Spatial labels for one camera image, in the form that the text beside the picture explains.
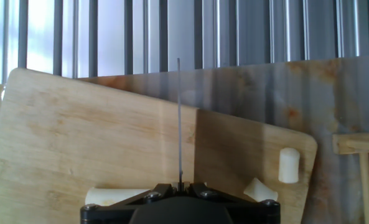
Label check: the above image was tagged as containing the steel cleaver knife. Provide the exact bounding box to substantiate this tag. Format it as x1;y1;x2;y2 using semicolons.
176;58;184;191

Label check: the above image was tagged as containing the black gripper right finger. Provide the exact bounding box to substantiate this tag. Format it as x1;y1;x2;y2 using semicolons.
180;182;281;224

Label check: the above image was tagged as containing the short cut scallion piece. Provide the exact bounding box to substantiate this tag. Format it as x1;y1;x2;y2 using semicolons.
243;177;279;202
278;147;301;184

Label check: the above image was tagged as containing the wooden peg knife rack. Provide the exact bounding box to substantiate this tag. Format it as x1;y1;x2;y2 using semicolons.
332;132;369;224

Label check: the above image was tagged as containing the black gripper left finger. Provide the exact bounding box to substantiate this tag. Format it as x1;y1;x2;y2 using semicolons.
80;183;180;224

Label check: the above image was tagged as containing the white scallion stalk piece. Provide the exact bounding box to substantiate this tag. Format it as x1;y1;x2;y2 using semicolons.
84;182;208;207

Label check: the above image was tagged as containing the wooden cutting board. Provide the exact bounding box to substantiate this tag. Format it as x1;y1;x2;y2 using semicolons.
0;67;318;224

